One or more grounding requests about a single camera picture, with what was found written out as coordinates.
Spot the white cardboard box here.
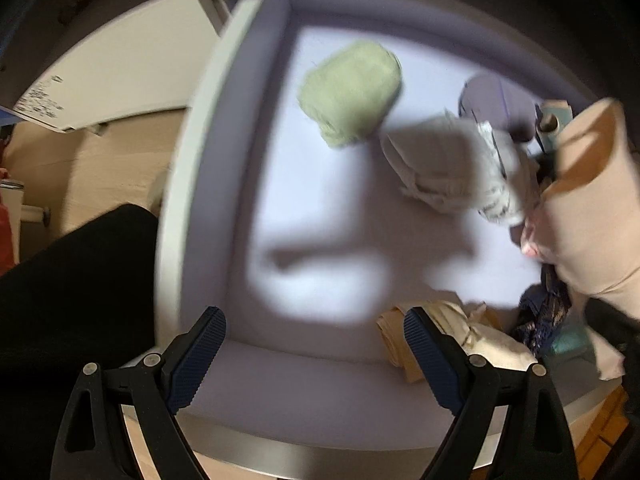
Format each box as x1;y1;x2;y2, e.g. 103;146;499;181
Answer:
11;0;222;132

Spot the white drawer box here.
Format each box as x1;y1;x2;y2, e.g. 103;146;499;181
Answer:
156;0;600;479

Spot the beige grey crumpled cloth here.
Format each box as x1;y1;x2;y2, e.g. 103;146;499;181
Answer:
381;113;539;226

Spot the green knit beanie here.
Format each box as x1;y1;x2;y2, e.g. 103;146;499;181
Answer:
297;41;402;148

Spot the lavender sock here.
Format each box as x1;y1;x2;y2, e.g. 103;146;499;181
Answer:
459;74;538;143

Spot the mint green rolled towel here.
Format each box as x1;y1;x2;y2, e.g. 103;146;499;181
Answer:
544;324;592;362

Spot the dark navy patterned cloth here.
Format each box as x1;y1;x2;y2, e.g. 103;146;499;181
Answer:
509;263;572;359

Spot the pink beige garment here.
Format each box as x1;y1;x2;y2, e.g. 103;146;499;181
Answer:
519;96;640;380

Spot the cream folded cloth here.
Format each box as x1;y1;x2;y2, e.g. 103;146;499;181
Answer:
376;300;537;384

